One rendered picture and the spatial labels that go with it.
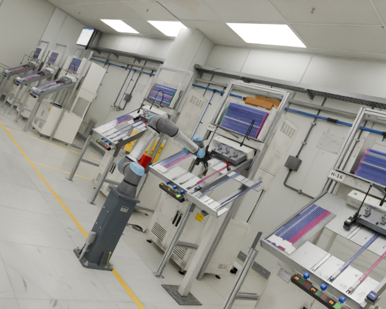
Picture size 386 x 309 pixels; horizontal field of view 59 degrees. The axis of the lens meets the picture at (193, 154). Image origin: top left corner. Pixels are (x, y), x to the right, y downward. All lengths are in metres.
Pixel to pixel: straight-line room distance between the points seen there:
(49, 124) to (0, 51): 4.24
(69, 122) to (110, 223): 4.87
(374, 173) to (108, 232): 1.88
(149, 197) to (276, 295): 2.36
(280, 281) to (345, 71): 3.10
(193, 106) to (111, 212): 2.29
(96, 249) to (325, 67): 3.78
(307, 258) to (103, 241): 1.38
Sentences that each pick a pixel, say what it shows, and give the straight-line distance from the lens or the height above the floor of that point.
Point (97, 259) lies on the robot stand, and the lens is 2.65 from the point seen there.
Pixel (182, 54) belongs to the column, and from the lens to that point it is 6.35.
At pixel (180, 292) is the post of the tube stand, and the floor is 0.03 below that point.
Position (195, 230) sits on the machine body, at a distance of 3.14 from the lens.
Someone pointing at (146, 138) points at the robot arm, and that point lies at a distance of 2.63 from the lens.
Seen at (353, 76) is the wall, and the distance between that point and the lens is 4.85.
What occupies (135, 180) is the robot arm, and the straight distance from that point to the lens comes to 2.51.
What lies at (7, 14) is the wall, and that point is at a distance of 10.96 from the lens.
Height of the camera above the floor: 1.07
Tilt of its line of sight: 1 degrees down
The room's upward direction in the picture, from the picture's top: 26 degrees clockwise
